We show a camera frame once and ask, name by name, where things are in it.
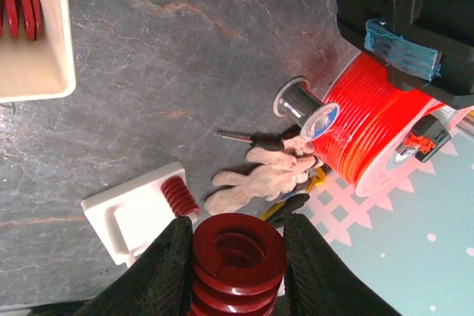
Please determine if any red spring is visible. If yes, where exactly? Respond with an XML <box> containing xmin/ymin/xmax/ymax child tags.
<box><xmin>161</xmin><ymin>176</ymin><xmax>201</xmax><ymax>218</ymax></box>
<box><xmin>1</xmin><ymin>0</ymin><xmax>44</xmax><ymax>41</ymax></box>
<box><xmin>189</xmin><ymin>213</ymin><xmax>287</xmax><ymax>315</ymax></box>

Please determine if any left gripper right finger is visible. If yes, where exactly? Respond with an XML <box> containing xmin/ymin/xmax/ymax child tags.
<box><xmin>284</xmin><ymin>213</ymin><xmax>400</xmax><ymax>315</ymax></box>

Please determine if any red tubing spool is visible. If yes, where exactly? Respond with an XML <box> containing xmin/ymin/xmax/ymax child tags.
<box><xmin>313</xmin><ymin>53</ymin><xmax>443</xmax><ymax>196</ymax></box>

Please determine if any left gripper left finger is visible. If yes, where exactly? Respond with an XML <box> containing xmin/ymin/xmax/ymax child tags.
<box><xmin>84</xmin><ymin>217</ymin><xmax>193</xmax><ymax>315</ymax></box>

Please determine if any black tool box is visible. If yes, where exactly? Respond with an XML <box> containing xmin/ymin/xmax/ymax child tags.
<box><xmin>336</xmin><ymin>0</ymin><xmax>473</xmax><ymax>109</ymax></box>

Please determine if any yellow handled tool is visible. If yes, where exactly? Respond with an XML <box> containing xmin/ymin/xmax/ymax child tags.
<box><xmin>273</xmin><ymin>167</ymin><xmax>327</xmax><ymax>205</ymax></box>

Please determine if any white peg board fixture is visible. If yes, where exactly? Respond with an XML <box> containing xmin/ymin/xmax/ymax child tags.
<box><xmin>81</xmin><ymin>161</ymin><xmax>186</xmax><ymax>267</ymax></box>

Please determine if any solder wire spool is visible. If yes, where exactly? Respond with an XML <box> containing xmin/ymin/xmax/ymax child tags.
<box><xmin>273</xmin><ymin>76</ymin><xmax>340</xmax><ymax>142</ymax></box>

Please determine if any black handled screwdriver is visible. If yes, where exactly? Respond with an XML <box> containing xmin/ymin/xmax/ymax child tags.
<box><xmin>216</xmin><ymin>125</ymin><xmax>300</xmax><ymax>152</ymax></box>

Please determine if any white spring tray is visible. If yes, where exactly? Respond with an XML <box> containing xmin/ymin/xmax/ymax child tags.
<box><xmin>1</xmin><ymin>0</ymin><xmax>76</xmax><ymax>103</ymax></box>

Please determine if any beige work glove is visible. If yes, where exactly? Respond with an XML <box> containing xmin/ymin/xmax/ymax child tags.
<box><xmin>204</xmin><ymin>135</ymin><xmax>324</xmax><ymax>215</ymax></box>

